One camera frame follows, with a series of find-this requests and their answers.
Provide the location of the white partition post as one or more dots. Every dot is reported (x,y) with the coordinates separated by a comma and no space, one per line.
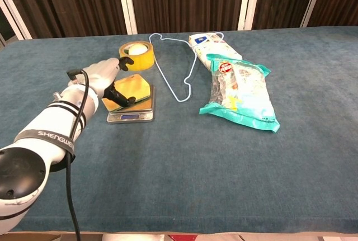
(127,3)
(249,0)
(14,6)
(313,0)

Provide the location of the teal table cloth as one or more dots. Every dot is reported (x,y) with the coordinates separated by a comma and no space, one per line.
(195,168)

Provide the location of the silver digital kitchen scale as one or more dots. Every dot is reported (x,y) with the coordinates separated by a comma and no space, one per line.
(131,115)

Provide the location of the white printed paper package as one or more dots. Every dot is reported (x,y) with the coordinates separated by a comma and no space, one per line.
(216,48)

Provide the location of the yellow sponge block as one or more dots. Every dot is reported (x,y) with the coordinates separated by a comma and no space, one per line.
(134,88)

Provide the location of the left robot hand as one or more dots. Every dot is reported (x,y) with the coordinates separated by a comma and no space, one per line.
(102,74)

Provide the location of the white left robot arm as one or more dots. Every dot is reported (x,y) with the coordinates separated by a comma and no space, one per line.
(44,146)

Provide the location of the yellow tape roll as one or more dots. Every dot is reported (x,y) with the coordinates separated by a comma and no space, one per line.
(141,60)

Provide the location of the white egg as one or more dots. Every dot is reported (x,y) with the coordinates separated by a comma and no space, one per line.
(137,49)

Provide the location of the teal clear snack bag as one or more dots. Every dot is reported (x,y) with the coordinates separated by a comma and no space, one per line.
(242,92)

